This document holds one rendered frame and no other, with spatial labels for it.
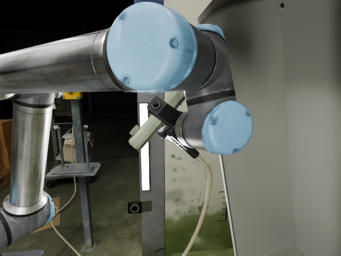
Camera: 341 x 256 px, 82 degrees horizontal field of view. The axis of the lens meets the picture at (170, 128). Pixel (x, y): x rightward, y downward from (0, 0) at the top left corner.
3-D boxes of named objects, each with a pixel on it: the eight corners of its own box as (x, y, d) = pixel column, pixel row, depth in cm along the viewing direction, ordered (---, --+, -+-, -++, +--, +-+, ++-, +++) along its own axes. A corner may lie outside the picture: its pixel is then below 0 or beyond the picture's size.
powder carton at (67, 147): (62, 148, 314) (68, 124, 310) (91, 153, 328) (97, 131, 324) (53, 159, 264) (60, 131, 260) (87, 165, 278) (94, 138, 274)
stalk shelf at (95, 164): (101, 163, 158) (101, 162, 157) (93, 176, 136) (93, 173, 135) (60, 165, 154) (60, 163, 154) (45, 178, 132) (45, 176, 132)
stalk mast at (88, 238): (94, 243, 177) (76, 50, 145) (92, 249, 171) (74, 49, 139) (87, 244, 177) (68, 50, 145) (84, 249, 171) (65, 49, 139)
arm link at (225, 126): (252, 91, 33) (263, 149, 33) (213, 101, 45) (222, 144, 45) (202, 102, 30) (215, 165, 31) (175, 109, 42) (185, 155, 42)
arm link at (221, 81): (209, 9, 28) (227, 96, 28) (228, 30, 37) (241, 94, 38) (155, 35, 32) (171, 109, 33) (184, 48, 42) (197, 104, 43)
